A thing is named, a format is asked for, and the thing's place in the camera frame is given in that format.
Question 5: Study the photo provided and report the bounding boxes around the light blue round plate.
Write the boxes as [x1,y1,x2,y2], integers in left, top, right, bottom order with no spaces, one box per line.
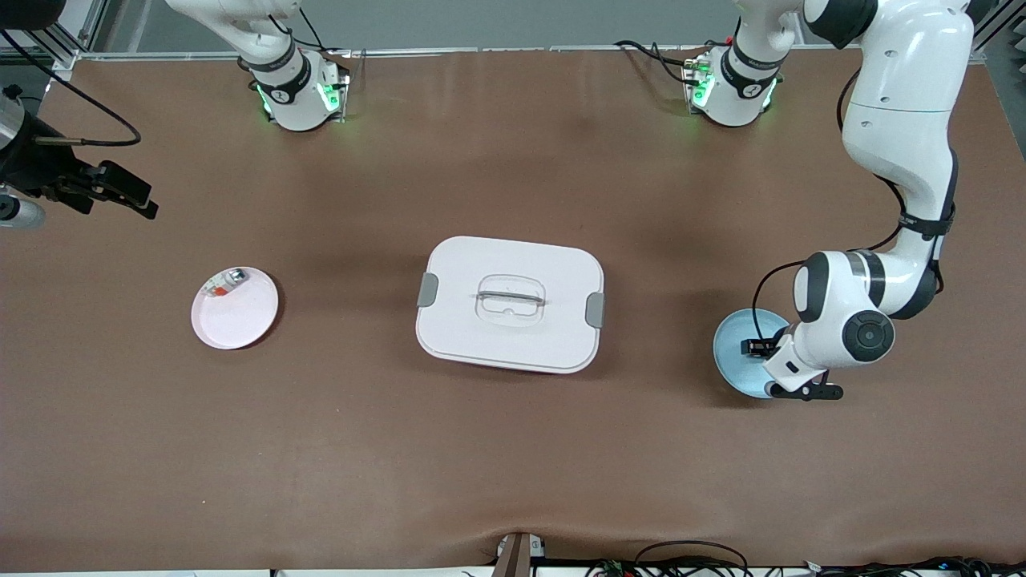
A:
[713,309,796,400]

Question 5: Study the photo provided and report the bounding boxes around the pale pink round plate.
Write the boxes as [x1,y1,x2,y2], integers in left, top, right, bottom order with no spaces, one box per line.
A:
[191,266,281,351]

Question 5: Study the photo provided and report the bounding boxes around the white lidded lunch box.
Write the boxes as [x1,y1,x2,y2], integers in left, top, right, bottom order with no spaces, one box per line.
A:
[415,236,606,375]

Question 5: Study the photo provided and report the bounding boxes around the brown clamp bar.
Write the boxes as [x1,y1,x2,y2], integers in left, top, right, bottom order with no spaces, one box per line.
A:
[491,531,534,577]

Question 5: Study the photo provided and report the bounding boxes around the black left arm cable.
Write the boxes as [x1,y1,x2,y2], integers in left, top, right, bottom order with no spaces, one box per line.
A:
[751,68,959,353]

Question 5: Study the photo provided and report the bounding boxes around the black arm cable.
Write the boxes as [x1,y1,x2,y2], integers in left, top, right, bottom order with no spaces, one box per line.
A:
[0,30,143,148]
[751,68,959,353]

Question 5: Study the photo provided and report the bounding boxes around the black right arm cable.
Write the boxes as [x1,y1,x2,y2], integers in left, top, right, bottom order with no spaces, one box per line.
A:
[0,30,143,148]

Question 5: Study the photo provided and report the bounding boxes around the slanted aluminium frame profile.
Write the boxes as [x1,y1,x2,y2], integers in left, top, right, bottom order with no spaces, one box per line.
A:
[20,26,81,73]

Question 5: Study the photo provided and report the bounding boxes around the upright aluminium frame profile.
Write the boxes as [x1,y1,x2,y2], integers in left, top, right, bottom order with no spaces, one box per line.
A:
[79,0,110,50]

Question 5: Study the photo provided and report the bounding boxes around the black looped cable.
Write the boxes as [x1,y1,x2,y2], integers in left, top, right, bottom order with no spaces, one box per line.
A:
[633,541,750,577]

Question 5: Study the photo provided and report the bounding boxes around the thin black cable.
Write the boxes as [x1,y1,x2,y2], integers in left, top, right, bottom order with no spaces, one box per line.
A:
[273,8,328,53]

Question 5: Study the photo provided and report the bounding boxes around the clear lid handle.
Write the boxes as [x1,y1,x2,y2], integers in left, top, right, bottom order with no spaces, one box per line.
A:
[476,290,547,315]

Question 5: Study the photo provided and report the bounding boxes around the tangled cable bundle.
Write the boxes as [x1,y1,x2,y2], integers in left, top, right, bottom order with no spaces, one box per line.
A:
[585,555,1026,577]

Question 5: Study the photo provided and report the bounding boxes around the black base cable bundle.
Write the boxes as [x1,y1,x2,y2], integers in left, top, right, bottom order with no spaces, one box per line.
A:
[616,38,710,89]

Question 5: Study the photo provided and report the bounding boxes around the silver table edge rail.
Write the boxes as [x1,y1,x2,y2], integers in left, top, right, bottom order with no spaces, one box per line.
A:
[76,46,987,62]

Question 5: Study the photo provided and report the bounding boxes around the aluminium corner frame profile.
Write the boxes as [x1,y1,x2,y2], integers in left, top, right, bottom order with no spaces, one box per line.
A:
[966,0,1026,65]

